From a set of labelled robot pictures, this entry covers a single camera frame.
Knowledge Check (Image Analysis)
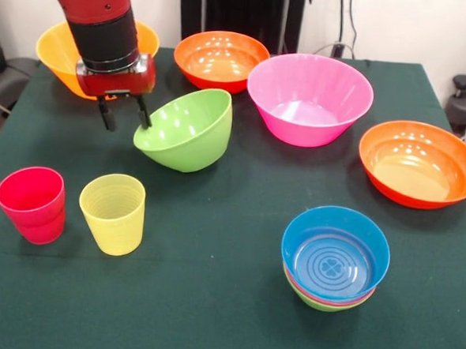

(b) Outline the orange shallow bowl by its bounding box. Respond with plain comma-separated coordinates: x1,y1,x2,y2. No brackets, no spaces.
171,28,272,97
355,118,466,212

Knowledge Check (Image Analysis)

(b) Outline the black hanging cable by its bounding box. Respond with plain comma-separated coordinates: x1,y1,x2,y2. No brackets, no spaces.
335,0,363,48

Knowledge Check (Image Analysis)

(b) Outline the red cup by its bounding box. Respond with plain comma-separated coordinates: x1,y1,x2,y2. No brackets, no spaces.
11,205,67,247
0,163,68,232

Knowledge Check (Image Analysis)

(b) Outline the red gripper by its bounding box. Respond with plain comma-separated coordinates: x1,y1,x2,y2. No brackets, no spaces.
71,48,159,134

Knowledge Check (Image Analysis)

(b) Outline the large yellow-orange bowl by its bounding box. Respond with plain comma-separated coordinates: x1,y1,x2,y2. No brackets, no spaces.
32,14,162,105

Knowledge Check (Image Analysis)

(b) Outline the yellow cup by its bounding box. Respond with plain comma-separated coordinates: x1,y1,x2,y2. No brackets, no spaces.
75,171,148,258

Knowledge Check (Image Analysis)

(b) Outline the dark green tablecloth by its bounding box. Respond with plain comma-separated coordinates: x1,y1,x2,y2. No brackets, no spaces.
0,37,466,349

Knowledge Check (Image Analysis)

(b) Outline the small red bowl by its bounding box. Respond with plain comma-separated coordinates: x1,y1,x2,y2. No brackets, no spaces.
280,262,379,310

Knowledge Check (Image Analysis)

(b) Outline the blue bowl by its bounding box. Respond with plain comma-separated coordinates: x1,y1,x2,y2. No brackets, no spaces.
277,202,394,304

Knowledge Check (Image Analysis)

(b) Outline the small green bowl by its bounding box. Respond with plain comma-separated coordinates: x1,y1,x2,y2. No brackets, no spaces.
282,272,376,315

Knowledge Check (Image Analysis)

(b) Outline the large green bowl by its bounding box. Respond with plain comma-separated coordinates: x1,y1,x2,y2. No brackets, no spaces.
130,83,236,176

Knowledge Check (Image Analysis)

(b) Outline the large pink bowl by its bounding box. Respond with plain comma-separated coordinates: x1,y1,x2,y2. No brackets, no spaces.
243,51,378,152

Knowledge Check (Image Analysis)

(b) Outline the black knob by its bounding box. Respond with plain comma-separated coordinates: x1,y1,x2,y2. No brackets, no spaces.
450,74,466,103

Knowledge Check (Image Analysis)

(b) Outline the dark grey seat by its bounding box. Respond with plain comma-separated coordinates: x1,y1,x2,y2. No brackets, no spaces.
0,55,42,118

